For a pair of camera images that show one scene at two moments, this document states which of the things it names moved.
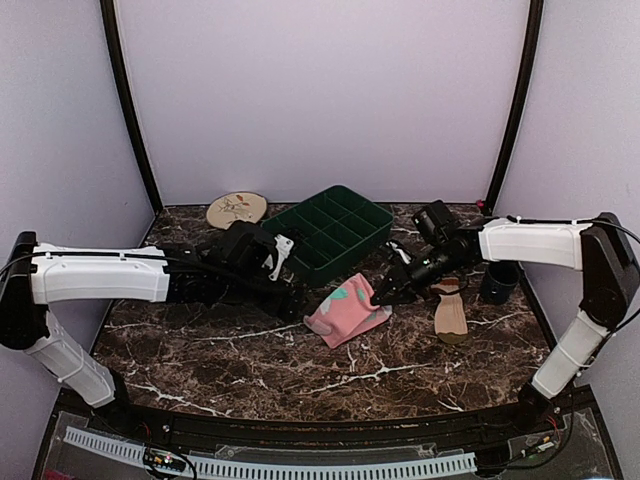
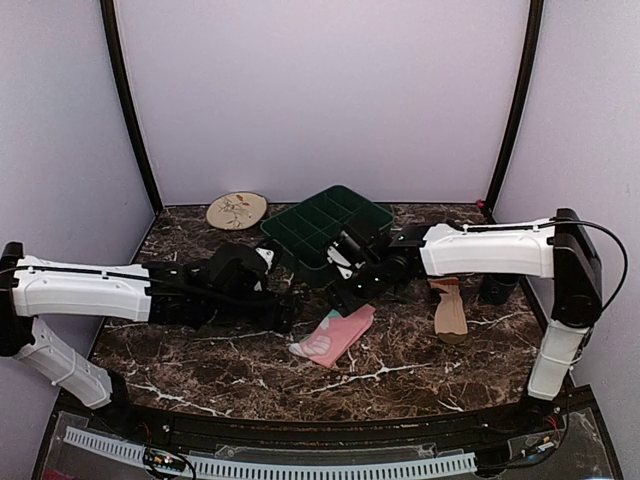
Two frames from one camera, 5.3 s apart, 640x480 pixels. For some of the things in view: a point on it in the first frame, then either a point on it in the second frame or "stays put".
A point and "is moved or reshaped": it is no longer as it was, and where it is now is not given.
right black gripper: x=406 y=288 → x=345 y=302
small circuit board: x=164 y=459 stays put
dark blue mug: x=500 y=281 stays put
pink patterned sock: x=347 y=312 is moved or reshaped
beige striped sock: x=450 y=320 stays put
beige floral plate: x=236 y=206 stays put
